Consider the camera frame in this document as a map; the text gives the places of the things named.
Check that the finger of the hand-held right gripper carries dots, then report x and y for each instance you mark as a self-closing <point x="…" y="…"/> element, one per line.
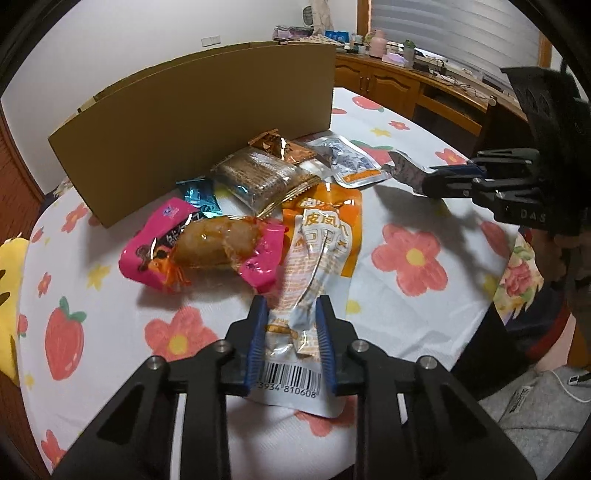
<point x="448" y="187"/>
<point x="461" y="171"/>

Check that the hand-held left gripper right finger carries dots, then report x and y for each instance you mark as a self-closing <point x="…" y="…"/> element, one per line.
<point x="323" y="344"/>

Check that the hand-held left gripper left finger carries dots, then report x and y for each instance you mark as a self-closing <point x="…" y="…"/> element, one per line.
<point x="256" y="344"/>

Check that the white and orange snack packet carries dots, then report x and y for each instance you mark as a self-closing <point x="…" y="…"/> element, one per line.
<point x="300" y="286"/>

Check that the pink chicken leg packet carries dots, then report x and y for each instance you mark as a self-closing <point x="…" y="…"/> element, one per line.
<point x="147" y="258"/>

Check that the teal candy packet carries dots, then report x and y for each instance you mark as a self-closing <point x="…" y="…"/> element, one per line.
<point x="201" y="196"/>

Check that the brown cake packet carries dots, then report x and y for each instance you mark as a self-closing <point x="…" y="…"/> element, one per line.
<point x="258" y="175"/>

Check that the brown and orange snack packet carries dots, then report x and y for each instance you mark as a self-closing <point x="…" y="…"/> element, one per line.
<point x="270" y="141"/>

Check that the brown cardboard box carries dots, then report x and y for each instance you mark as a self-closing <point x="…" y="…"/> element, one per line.
<point x="184" y="129"/>

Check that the wooden cabinet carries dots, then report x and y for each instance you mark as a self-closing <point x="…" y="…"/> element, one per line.
<point x="383" y="83"/>

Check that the pink tissue box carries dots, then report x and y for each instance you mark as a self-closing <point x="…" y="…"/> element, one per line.
<point x="395" y="58"/>

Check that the window blinds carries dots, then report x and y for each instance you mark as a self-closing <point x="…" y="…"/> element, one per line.
<point x="461" y="32"/>

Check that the pink bottle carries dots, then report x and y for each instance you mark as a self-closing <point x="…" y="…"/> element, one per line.
<point x="377" y="46"/>

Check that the blue box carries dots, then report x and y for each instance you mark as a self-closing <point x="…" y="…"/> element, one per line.
<point x="337" y="35"/>

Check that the patterned curtain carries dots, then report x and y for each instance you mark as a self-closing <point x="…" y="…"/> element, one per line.
<point x="323" y="14"/>

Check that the stack of folded fabric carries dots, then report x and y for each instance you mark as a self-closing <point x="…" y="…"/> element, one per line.
<point x="293" y="32"/>

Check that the small grey fan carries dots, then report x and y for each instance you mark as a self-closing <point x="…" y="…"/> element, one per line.
<point x="308" y="14"/>

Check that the person's grey clothing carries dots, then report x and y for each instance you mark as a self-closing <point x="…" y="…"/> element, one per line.
<point x="540" y="397"/>

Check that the yellow plush toy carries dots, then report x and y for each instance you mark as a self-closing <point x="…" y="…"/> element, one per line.
<point x="9" y="286"/>

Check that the wooden wardrobe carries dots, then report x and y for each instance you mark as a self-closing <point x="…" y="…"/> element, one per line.
<point x="18" y="184"/>

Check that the white wall switch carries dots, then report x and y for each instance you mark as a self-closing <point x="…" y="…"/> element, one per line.
<point x="211" y="41"/>

